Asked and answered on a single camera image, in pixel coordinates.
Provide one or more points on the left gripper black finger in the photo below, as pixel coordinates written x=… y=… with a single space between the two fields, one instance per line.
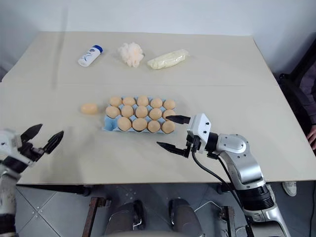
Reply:
x=30 y=133
x=53 y=143

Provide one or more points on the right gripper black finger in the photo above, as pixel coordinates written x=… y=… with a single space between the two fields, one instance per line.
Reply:
x=176 y=149
x=181 y=119

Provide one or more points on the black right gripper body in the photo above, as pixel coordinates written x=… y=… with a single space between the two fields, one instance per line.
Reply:
x=192 y=145

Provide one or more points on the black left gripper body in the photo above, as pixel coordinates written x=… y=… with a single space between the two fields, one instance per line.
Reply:
x=30 y=151

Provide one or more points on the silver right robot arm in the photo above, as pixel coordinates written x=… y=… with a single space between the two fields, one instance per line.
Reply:
x=244 y=168

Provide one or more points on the brown egg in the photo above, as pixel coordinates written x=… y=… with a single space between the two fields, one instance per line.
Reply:
x=116 y=101
x=155 y=113
x=168 y=128
x=169 y=104
x=113 y=111
x=124 y=123
x=143 y=100
x=139 y=124
x=156 y=103
x=168 y=113
x=141 y=111
x=127 y=111
x=129 y=101
x=89 y=108
x=154 y=126

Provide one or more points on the blue egg carton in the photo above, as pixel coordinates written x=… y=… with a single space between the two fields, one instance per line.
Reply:
x=109 y=124

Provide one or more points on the bystander bare hand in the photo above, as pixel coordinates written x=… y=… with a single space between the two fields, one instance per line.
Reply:
x=313 y=138

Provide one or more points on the clear bag of yellow contents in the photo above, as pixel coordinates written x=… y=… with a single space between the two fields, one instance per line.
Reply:
x=168 y=59

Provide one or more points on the dark rounded robot leg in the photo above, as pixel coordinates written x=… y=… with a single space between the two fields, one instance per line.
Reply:
x=184 y=217
x=126 y=217

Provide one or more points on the rusty metal table leg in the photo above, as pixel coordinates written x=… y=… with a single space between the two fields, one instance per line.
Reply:
x=230 y=222
x=92 y=214

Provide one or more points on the white mesh bath sponge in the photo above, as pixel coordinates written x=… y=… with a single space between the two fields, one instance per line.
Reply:
x=130 y=54

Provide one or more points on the white bottle with blue cap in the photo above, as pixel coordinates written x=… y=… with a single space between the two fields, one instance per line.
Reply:
x=89 y=56

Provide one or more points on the white shoe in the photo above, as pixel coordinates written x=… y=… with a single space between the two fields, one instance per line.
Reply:
x=289 y=188

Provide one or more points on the bystander grey jacket torso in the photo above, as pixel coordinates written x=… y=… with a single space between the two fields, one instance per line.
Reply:
x=308 y=79

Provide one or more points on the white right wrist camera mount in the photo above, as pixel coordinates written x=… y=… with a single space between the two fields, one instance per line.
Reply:
x=200 y=128

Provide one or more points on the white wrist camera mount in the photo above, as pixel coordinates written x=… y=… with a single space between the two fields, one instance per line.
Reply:
x=8 y=140
x=200 y=128

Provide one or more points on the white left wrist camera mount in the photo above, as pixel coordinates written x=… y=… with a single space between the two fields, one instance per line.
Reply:
x=8 y=140

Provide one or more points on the black table frame bar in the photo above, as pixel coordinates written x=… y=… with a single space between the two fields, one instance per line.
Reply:
x=56 y=188

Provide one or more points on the black table frame knob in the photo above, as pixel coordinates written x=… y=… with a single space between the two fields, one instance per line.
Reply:
x=223 y=189

